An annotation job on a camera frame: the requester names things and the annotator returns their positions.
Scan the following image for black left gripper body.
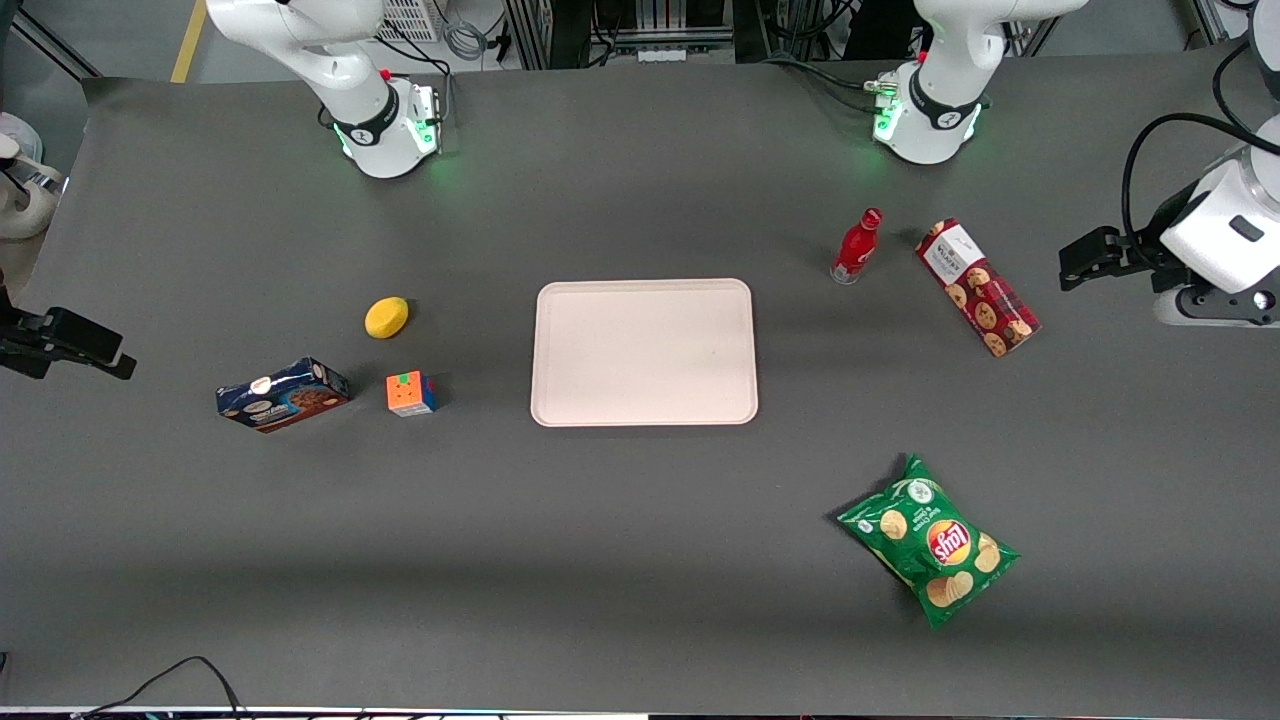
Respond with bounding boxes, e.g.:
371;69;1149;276
1120;180;1201;296

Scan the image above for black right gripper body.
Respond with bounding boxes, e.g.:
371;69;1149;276
0;285;51;379

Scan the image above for red cookie box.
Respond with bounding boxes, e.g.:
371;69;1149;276
915;218;1043;358

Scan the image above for blue cookie box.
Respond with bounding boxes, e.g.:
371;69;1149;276
215;357;352;433

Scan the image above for white perforated box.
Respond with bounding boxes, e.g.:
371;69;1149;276
375;0;442;44

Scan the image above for beige plastic tray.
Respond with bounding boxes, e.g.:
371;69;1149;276
530;279;759;428

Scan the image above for white rounded object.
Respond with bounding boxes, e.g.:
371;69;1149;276
0;110;67;242

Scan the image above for red drink bottle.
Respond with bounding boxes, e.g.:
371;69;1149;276
830;207;884;286

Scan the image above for green chips bag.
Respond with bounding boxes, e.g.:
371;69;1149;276
837;453;1021;629

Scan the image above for orange puzzle cube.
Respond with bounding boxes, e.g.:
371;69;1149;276
386;371;438;418

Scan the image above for aluminium equipment rack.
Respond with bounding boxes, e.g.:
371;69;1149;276
503;0;743;71

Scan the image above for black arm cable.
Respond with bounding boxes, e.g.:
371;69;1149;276
1212;40;1280;136
1120;112;1280;251

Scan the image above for aluminium frame post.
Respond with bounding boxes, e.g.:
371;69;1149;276
1190;0;1251;46

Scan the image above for black base cables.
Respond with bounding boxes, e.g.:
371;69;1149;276
765;52;886;113
372;30;457;131

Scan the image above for black cable looping onto mat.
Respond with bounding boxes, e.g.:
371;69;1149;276
70;655;247;720

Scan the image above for coiled grey cable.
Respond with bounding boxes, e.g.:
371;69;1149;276
443;15;493;63

